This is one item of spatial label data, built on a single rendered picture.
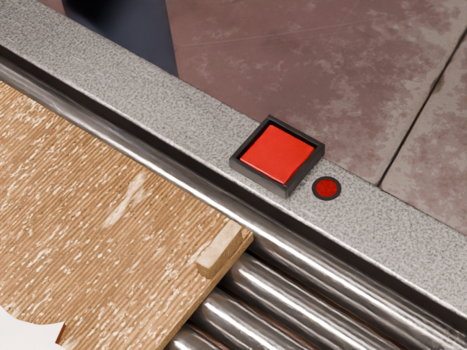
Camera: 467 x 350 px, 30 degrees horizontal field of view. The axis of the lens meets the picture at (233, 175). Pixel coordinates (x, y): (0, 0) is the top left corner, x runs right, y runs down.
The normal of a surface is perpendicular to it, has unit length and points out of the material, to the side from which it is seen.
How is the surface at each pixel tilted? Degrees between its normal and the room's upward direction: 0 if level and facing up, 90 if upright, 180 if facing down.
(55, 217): 0
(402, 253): 0
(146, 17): 90
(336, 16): 0
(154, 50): 90
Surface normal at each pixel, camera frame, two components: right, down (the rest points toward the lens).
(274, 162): -0.07, -0.57
